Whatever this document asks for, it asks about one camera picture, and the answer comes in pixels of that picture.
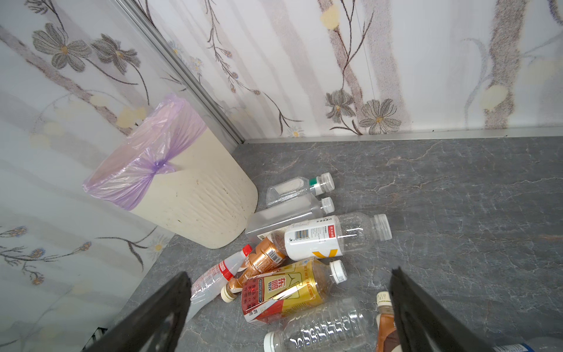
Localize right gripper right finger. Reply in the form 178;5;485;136
389;268;493;351

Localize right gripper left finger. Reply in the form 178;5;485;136
86;271;191;352

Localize white red-capped bottle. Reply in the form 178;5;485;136
186;245;252;322

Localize blue-label water bottle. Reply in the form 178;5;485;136
493;337;563;352

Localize white yellow-label bottle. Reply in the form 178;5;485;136
283;212;392;261

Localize frosted square bottle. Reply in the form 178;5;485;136
245;194;335;246

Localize clear green-band square bottle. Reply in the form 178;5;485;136
266;172;336;208

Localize cream ribbed trash bin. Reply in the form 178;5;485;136
132;131;258;249

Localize purple plastic bin liner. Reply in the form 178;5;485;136
83;94;208;211

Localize copper Nescafe bottle right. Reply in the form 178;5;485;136
376;291;403;352

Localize clear ribbed bottle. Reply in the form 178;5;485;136
263;297;370;352

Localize copper coffee bottle left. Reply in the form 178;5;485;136
220;237;287;303

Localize yellow red tea bottle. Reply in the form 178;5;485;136
241;258;347;326

